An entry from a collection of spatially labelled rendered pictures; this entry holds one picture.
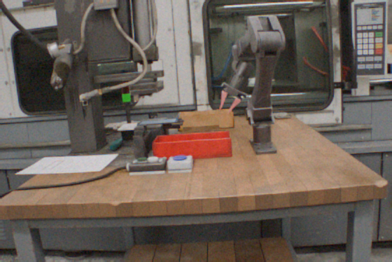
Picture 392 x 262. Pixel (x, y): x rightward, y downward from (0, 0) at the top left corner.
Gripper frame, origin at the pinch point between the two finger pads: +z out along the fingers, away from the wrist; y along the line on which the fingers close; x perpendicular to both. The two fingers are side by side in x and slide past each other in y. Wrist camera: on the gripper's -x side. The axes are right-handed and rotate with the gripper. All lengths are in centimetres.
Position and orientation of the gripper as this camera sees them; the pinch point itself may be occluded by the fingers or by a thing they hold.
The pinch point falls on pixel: (224, 110)
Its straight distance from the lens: 139.2
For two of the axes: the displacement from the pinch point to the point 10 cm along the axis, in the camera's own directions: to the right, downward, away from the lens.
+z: -4.4, 8.8, 2.1
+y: -8.9, -4.5, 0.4
